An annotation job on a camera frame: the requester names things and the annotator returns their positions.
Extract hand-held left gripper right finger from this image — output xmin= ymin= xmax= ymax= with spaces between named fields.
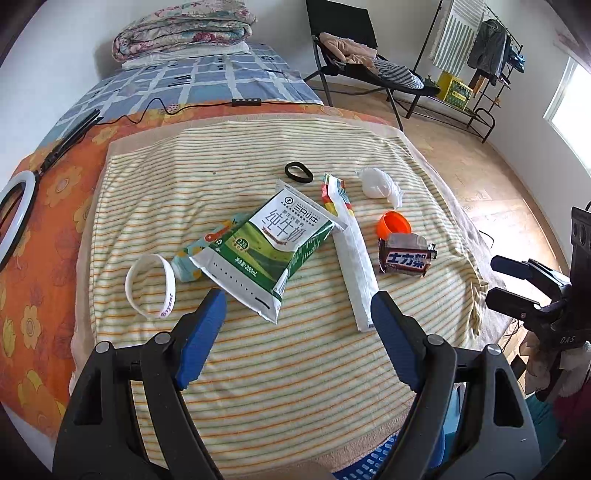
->
xmin=370 ymin=290 xmax=542 ymax=480

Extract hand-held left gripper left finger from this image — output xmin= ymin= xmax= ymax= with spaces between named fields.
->
xmin=53 ymin=287 xmax=228 ymax=480

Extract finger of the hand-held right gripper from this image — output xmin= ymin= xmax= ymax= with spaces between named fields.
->
xmin=490 ymin=255 xmax=571 ymax=291
xmin=485 ymin=287 xmax=564 ymax=324

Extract white rubber wristband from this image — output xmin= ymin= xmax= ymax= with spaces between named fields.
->
xmin=124 ymin=253 xmax=177 ymax=320

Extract brown chocolate bar wrapper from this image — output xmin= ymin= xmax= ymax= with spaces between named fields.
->
xmin=378 ymin=233 xmax=437 ymax=278

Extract teal snack packet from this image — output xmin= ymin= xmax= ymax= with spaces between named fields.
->
xmin=173 ymin=215 xmax=252 ymax=283

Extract long colourful white wrapper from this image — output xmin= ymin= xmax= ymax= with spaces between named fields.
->
xmin=320 ymin=173 xmax=378 ymax=332

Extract green white milk carton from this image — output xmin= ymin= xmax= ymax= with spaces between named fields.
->
xmin=189 ymin=180 xmax=348 ymax=324

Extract orange bottle cap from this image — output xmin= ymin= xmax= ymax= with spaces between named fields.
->
xmin=376 ymin=210 xmax=411 ymax=240

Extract blue plastic basket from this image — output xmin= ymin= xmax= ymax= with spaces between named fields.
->
xmin=330 ymin=383 xmax=467 ymax=480

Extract white tissue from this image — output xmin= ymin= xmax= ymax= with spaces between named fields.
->
xmin=355 ymin=167 xmax=407 ymax=208

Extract black hair tie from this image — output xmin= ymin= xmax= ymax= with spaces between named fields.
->
xmin=284 ymin=161 xmax=314 ymax=184

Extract person's right hand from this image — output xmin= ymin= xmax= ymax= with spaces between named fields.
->
xmin=519 ymin=330 xmax=550 ymax=395

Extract beige towel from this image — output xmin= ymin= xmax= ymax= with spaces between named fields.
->
xmin=74 ymin=108 xmax=513 ymax=480

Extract striped yellow towel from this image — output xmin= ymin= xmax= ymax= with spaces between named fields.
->
xmin=88 ymin=117 xmax=488 ymax=474

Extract black clothes rack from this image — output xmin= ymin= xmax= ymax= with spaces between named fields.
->
xmin=406 ymin=0 xmax=525 ymax=144

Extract window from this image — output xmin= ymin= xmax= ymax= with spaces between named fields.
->
xmin=542 ymin=55 xmax=591 ymax=176

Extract orange floral bed sheet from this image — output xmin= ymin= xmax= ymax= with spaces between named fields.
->
xmin=0 ymin=104 xmax=402 ymax=416

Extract yellow crate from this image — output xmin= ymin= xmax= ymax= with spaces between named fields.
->
xmin=436 ymin=71 xmax=474 ymax=112

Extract dark hanging clothes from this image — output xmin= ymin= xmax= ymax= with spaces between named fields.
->
xmin=466 ymin=18 xmax=527 ymax=86

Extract striped grey cloth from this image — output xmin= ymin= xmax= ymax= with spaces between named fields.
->
xmin=372 ymin=58 xmax=426 ymax=90

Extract striped hanging towel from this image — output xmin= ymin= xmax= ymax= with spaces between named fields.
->
xmin=428 ymin=0 xmax=485 ymax=77

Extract black light stand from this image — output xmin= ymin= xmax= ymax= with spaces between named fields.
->
xmin=39 ymin=108 xmax=105 ymax=174

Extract blue checked bed sheet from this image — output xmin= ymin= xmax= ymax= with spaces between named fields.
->
xmin=39 ymin=44 xmax=324 ymax=139

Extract pink cloth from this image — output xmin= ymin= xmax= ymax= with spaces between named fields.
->
xmin=318 ymin=32 xmax=379 ymax=65

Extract black folding chair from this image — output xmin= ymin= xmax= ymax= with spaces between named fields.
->
xmin=305 ymin=0 xmax=441 ymax=132

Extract folded floral quilt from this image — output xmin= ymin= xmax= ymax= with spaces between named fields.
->
xmin=112 ymin=0 xmax=257 ymax=63

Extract black light cable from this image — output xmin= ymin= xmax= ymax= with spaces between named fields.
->
xmin=99 ymin=97 xmax=324 ymax=125

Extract white ring light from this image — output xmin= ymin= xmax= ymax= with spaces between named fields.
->
xmin=0 ymin=170 xmax=41 ymax=273

